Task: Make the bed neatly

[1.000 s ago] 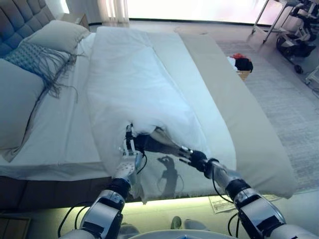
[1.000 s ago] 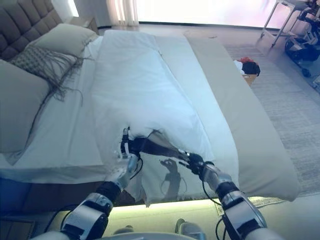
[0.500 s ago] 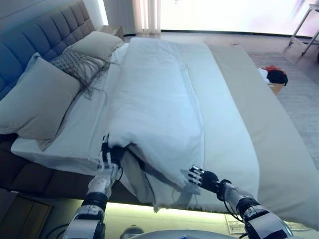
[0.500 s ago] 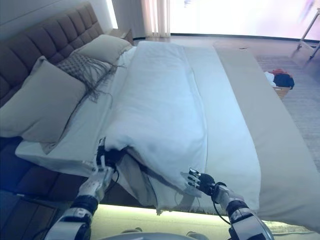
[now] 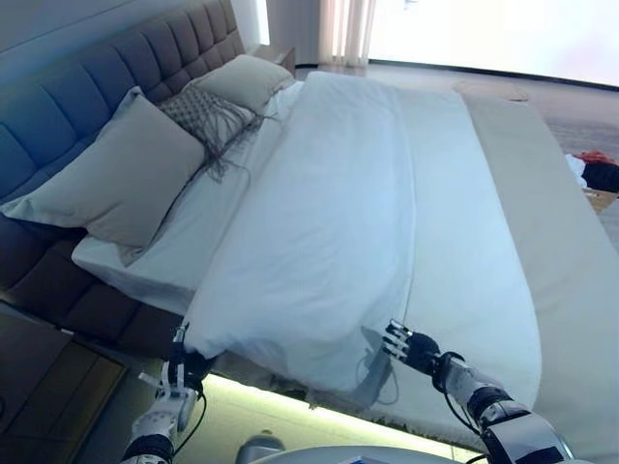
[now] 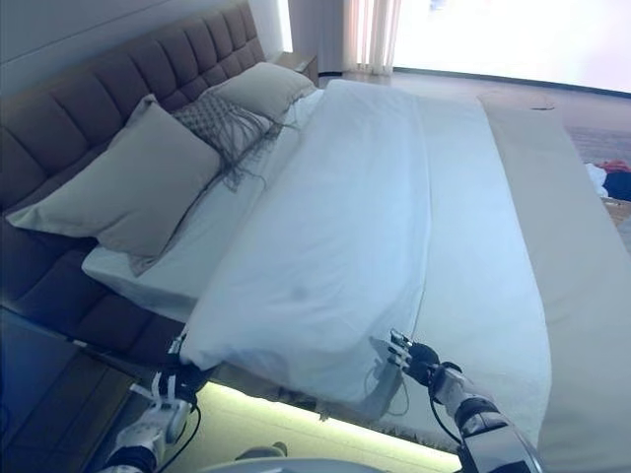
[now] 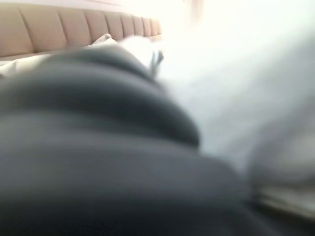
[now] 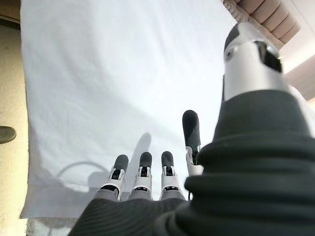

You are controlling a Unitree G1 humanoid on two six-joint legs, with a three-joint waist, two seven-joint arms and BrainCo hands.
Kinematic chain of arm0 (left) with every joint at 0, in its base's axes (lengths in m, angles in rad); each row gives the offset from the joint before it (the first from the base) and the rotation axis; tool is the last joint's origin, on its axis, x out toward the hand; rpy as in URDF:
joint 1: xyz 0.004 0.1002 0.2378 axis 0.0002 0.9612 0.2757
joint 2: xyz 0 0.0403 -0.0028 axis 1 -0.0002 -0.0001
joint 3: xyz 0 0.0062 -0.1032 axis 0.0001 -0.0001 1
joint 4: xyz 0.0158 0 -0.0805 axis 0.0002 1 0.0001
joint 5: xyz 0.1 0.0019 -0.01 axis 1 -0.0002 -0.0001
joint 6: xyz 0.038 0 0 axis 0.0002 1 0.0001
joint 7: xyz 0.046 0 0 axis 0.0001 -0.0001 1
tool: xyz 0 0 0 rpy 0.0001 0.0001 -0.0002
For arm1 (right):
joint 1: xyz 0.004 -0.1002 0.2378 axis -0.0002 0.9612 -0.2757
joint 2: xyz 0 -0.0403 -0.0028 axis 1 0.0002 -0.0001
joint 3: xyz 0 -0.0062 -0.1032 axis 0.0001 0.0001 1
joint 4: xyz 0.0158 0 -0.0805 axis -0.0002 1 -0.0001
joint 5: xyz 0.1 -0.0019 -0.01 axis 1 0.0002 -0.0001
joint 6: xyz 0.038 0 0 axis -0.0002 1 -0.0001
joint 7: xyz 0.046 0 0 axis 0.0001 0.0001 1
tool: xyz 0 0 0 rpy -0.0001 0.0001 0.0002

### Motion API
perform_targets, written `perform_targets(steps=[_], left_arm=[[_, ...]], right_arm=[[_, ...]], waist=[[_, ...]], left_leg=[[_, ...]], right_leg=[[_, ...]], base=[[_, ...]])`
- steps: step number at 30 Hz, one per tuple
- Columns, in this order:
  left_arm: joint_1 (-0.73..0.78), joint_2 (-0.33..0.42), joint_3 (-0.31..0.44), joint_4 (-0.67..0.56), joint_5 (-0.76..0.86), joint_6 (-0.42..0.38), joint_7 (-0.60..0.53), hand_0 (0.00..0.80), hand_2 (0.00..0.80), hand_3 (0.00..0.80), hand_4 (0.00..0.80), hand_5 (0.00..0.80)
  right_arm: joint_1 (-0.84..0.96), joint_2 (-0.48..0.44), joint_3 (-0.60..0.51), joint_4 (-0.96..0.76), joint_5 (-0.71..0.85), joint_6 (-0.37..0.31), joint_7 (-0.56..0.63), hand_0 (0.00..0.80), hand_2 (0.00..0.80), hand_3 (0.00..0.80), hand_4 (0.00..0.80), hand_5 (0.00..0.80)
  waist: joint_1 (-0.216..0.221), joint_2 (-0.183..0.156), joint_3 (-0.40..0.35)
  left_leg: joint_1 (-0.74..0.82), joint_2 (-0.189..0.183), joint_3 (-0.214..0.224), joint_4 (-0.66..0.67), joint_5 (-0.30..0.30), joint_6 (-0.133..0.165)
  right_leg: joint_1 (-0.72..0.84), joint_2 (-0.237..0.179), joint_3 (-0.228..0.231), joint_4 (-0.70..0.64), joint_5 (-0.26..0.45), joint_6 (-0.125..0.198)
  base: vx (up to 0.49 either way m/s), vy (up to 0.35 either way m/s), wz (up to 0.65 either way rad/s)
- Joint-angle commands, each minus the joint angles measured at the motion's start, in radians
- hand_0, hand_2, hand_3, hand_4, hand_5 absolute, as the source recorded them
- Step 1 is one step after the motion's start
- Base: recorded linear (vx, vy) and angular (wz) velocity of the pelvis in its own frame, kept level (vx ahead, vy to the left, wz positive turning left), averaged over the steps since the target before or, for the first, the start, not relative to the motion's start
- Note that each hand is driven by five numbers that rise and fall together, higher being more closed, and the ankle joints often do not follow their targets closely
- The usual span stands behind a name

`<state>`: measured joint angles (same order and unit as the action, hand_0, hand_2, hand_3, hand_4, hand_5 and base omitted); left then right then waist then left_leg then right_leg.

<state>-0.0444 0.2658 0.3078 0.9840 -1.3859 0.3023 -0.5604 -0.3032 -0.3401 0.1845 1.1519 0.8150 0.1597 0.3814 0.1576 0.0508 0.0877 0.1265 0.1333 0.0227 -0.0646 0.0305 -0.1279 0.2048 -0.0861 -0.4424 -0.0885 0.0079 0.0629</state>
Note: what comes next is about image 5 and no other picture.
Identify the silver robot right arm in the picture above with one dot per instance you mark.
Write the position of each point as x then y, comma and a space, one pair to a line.
512, 425

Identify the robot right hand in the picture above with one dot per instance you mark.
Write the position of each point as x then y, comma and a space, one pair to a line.
418, 348

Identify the beige curtain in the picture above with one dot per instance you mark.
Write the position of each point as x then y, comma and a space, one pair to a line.
345, 29

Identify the large beige pillow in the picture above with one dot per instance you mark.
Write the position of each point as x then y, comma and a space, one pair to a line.
111, 183

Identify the white garment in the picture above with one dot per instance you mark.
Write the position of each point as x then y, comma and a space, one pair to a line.
575, 166

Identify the small wooden nightstand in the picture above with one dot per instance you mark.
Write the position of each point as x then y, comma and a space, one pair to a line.
285, 55

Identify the grey patterned rug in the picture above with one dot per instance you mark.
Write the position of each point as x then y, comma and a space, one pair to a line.
590, 135

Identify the silver robot left leg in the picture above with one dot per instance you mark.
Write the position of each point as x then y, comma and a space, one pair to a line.
258, 440

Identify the brown tufted headboard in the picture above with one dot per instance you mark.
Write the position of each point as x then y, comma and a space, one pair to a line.
72, 82

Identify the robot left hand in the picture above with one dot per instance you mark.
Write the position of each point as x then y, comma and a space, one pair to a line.
186, 367

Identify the black garment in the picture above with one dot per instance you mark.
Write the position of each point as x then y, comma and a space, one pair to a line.
602, 176

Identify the small beige pillow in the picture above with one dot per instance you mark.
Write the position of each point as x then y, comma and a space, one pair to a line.
242, 77

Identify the red garment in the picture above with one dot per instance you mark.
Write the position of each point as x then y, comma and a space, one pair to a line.
595, 157

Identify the white duvet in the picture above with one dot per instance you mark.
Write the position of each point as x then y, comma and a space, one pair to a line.
314, 217

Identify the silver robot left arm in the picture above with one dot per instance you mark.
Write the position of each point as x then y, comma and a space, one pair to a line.
155, 425

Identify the white fitted sheet mattress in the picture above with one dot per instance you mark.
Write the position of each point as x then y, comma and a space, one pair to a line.
203, 217

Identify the beige bed blanket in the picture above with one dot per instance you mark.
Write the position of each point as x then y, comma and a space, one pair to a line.
556, 217

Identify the grey knitted fringed cushion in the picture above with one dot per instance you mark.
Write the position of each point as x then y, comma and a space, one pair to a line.
203, 106

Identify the wooden nightstand with panelled door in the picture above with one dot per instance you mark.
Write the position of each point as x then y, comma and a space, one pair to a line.
48, 377

